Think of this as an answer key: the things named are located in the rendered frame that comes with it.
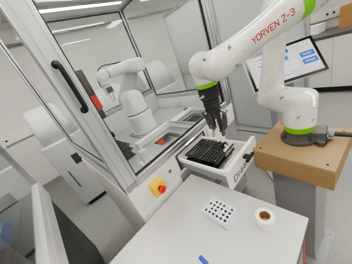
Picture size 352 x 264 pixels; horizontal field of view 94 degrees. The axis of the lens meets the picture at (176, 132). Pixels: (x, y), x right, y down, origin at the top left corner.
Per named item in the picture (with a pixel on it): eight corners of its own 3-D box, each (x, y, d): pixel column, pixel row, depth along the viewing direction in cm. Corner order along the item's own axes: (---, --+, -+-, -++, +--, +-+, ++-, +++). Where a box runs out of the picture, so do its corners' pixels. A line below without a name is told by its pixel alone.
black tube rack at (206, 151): (235, 152, 93) (233, 143, 90) (219, 173, 83) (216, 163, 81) (204, 146, 109) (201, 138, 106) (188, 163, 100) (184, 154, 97)
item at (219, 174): (252, 151, 89) (251, 142, 87) (230, 184, 75) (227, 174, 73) (196, 141, 119) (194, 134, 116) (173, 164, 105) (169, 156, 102)
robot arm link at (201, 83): (204, 48, 71) (182, 57, 70) (218, 44, 60) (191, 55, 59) (212, 80, 77) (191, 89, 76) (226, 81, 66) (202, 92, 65)
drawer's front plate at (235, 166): (257, 152, 89) (254, 135, 85) (232, 190, 74) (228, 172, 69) (254, 151, 91) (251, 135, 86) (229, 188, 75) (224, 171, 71)
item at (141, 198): (234, 118, 137) (231, 102, 131) (140, 215, 82) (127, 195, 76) (164, 116, 207) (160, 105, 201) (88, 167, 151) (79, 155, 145)
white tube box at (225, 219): (238, 214, 69) (236, 208, 68) (228, 230, 65) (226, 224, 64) (213, 201, 79) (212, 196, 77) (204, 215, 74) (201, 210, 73)
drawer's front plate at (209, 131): (231, 121, 130) (228, 109, 125) (211, 142, 114) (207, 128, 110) (229, 121, 131) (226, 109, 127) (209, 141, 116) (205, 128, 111)
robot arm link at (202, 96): (222, 79, 71) (205, 82, 78) (207, 89, 65) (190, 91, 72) (225, 92, 74) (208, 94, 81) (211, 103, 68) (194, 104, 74)
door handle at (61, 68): (93, 111, 58) (59, 56, 50) (86, 114, 57) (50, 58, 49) (89, 111, 62) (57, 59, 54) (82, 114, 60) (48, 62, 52)
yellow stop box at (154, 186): (168, 188, 86) (163, 178, 83) (158, 198, 82) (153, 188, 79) (162, 185, 90) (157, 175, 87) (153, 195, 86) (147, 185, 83)
